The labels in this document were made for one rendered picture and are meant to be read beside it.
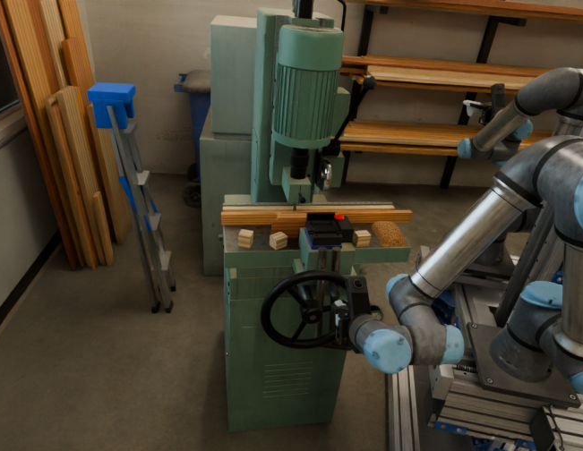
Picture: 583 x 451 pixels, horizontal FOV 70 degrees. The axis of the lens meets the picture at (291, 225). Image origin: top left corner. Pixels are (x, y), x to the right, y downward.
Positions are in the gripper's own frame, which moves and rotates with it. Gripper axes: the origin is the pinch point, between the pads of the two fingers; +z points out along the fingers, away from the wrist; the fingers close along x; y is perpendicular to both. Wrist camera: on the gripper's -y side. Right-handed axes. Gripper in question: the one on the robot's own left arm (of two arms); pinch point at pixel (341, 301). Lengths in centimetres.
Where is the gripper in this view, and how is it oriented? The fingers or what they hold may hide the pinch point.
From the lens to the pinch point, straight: 112.1
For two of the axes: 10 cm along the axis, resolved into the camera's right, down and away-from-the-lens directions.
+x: 9.9, 0.3, 1.5
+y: -0.3, 10.0, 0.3
